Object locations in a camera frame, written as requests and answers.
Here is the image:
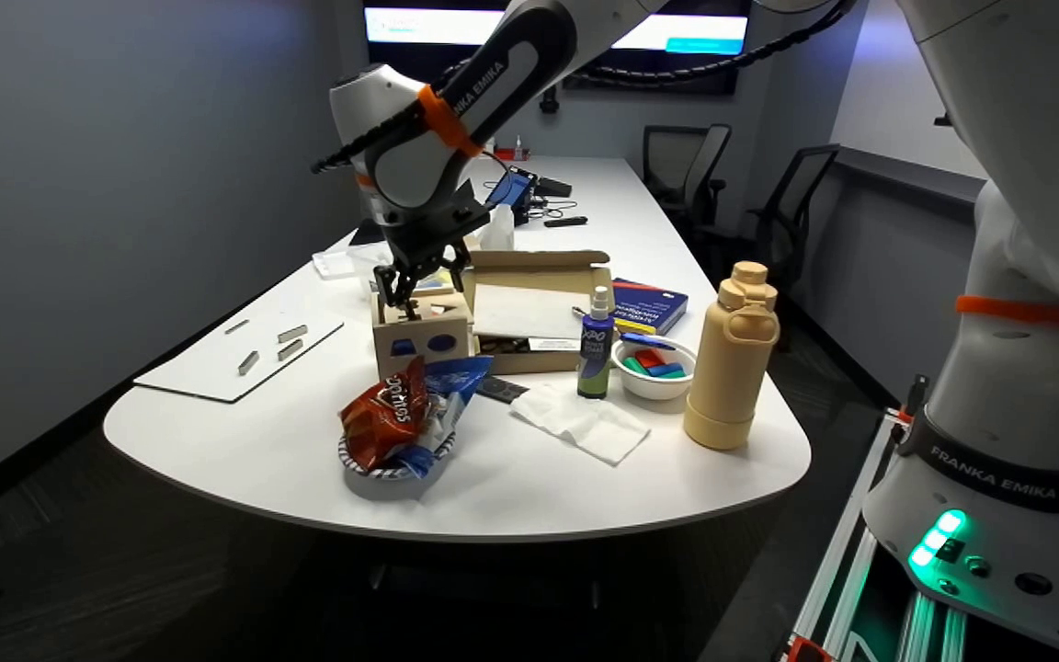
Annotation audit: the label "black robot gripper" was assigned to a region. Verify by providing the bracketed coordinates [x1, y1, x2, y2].
[374, 183, 489, 311]

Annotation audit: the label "black office chair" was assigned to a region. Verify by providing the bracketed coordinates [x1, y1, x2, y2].
[644, 122, 730, 240]
[756, 147, 833, 291]

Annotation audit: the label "blue toy block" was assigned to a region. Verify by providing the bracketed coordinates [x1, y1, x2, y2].
[647, 359, 689, 379]

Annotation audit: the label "wooden toy box lid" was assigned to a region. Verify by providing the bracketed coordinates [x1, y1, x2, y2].
[374, 272, 470, 328]

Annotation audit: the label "red blue snack bags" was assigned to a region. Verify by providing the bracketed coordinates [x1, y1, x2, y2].
[339, 356, 492, 500]

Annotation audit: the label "open cardboard box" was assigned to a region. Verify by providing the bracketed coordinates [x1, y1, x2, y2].
[462, 251, 611, 375]

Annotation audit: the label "white bowl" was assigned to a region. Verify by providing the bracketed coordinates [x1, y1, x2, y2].
[611, 341, 696, 400]

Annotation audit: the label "blue textbook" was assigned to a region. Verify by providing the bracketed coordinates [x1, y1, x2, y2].
[614, 280, 689, 333]

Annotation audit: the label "tan insulated water bottle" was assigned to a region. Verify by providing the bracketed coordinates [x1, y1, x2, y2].
[684, 261, 778, 451]

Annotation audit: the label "wooden shape sorter toy box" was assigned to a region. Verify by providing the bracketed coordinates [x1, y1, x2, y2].
[372, 305, 473, 375]

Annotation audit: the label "white board with markers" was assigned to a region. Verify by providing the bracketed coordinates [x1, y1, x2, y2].
[139, 316, 342, 405]

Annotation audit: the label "small blue spray bottle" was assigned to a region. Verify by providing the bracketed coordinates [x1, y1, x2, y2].
[578, 288, 614, 397]

